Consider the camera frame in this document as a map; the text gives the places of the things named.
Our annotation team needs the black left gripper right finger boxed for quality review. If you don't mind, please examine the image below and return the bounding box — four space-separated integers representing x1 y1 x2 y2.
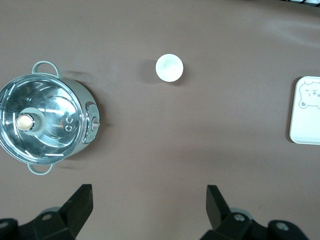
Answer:
201 184 271 240

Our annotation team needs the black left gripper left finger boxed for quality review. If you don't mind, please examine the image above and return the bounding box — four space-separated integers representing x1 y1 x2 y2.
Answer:
18 184 94 240

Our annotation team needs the white plastic cup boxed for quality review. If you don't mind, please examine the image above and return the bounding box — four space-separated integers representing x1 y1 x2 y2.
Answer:
155 53 184 83

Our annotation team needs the cream bear print tray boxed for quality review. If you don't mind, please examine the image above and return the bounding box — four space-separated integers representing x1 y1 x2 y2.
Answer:
288 76 320 145

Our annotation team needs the glass pot lid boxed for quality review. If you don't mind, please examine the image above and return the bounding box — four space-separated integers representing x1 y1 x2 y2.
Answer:
0 74 83 166

